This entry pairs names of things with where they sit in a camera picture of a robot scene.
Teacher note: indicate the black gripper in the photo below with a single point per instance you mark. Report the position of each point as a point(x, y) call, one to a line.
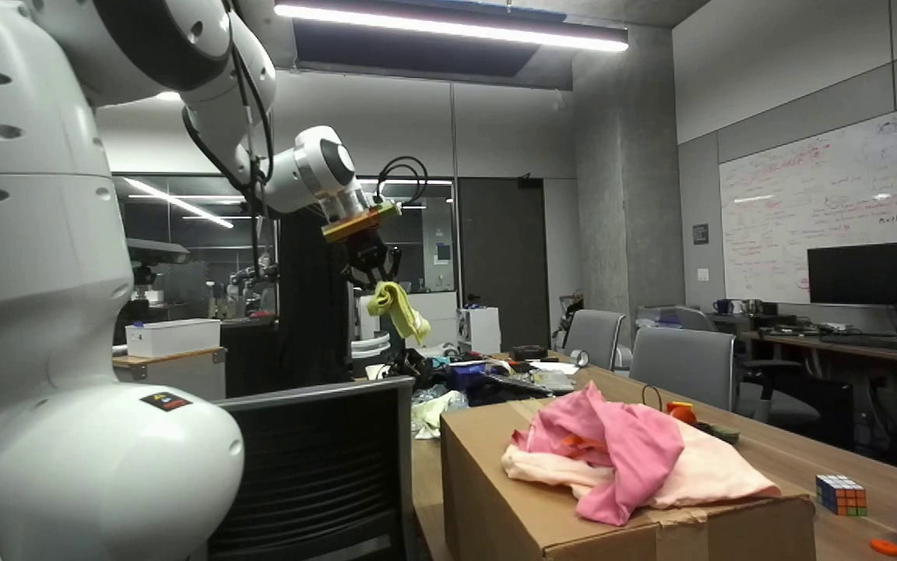
point(365, 253)

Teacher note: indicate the white plastic bin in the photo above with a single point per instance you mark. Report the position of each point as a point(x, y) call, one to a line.
point(172, 336)

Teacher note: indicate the black cloth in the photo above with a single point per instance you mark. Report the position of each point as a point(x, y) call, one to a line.
point(512, 392)

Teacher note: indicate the pale crumpled plastic bag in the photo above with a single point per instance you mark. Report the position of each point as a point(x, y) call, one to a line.
point(439, 405)

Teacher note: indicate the yellow shirt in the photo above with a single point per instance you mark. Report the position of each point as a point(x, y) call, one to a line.
point(400, 313)

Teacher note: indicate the white cabinet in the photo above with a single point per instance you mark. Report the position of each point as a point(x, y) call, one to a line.
point(439, 326)
point(485, 331)

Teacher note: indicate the tall black panel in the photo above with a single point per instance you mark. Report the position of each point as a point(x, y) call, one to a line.
point(312, 313)

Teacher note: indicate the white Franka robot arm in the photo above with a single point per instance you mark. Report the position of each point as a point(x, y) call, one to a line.
point(34, 313)

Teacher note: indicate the wall whiteboard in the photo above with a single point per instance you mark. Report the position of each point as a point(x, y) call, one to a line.
point(833, 207)

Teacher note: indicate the dark green clip toy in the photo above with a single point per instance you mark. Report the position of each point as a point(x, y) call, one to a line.
point(724, 434)

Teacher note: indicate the Rubik's cube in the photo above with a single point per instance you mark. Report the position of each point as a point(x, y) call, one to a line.
point(843, 494)

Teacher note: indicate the wooden desk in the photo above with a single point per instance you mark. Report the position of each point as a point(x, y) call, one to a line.
point(864, 351)

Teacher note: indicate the pink shirt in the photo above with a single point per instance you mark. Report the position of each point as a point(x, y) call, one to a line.
point(614, 447)

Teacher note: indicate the large cardboard box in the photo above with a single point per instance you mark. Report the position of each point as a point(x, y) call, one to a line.
point(491, 501)

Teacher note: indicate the wall thermostat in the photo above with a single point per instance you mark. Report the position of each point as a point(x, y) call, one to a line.
point(700, 234)

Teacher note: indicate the wrist camera with orange mount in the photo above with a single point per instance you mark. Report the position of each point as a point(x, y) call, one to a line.
point(361, 223)

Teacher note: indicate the small orange disc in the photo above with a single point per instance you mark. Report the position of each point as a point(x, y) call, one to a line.
point(886, 548)

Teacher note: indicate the black computer monitor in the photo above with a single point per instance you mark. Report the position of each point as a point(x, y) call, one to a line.
point(874, 271)

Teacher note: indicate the peach shirt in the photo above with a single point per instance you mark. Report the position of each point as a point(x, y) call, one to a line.
point(724, 471)

